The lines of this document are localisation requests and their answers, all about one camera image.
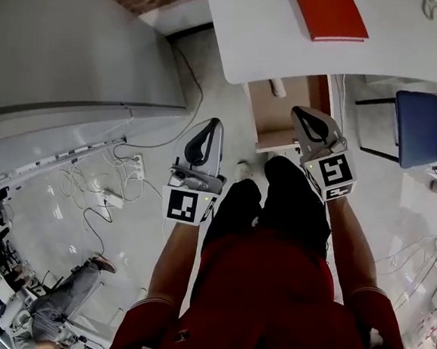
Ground small white item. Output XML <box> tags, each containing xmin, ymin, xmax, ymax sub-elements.
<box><xmin>268</xmin><ymin>78</ymin><xmax>289</xmax><ymax>98</ymax></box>

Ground red book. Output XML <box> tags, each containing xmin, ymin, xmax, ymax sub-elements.
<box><xmin>284</xmin><ymin>0</ymin><xmax>373</xmax><ymax>48</ymax></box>

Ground person's red shirt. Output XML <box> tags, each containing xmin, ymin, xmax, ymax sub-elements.
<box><xmin>105</xmin><ymin>213</ymin><xmax>418</xmax><ymax>349</ymax></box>

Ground person's black trousers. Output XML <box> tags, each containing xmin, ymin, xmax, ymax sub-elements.
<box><xmin>200</xmin><ymin>149</ymin><xmax>339</xmax><ymax>265</ymax></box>

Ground person's right forearm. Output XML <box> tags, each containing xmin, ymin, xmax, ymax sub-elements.
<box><xmin>317</xmin><ymin>195</ymin><xmax>387</xmax><ymax>301</ymax></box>

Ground grey metal rail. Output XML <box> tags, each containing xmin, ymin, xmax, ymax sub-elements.
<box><xmin>0</xmin><ymin>124</ymin><xmax>128</xmax><ymax>210</ymax></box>

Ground wooden desk drawer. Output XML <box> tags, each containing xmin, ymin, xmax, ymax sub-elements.
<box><xmin>238</xmin><ymin>67</ymin><xmax>341</xmax><ymax>161</ymax></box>

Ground large grey cabinet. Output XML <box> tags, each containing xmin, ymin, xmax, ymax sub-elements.
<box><xmin>0</xmin><ymin>0</ymin><xmax>199</xmax><ymax>142</ymax></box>

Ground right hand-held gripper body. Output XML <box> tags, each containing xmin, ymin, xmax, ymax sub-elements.
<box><xmin>295</xmin><ymin>134</ymin><xmax>361</xmax><ymax>205</ymax></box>

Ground white power strip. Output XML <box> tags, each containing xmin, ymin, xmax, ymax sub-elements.
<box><xmin>100</xmin><ymin>189</ymin><xmax>126</xmax><ymax>211</ymax></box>
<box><xmin>125</xmin><ymin>151</ymin><xmax>147</xmax><ymax>182</ymax></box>

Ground tangle of white cables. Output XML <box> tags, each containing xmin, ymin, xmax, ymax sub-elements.
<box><xmin>52</xmin><ymin>147</ymin><xmax>167</xmax><ymax>264</ymax></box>

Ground blue chair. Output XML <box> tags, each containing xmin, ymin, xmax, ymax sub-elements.
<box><xmin>349</xmin><ymin>79</ymin><xmax>437</xmax><ymax>173</ymax></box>

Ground black floor cable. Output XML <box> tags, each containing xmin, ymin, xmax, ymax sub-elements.
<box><xmin>111</xmin><ymin>38</ymin><xmax>209</xmax><ymax>167</ymax></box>

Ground person's white shoe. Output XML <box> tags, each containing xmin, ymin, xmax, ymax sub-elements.
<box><xmin>233</xmin><ymin>159</ymin><xmax>255</xmax><ymax>182</ymax></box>

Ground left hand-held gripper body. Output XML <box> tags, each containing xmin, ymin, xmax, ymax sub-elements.
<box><xmin>159</xmin><ymin>156</ymin><xmax>229</xmax><ymax>229</ymax></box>

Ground white desk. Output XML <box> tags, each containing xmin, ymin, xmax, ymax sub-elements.
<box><xmin>193</xmin><ymin>0</ymin><xmax>437</xmax><ymax>103</ymax></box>

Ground person's left forearm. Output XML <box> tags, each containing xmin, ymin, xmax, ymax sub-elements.
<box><xmin>145</xmin><ymin>216</ymin><xmax>211</xmax><ymax>309</ymax></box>

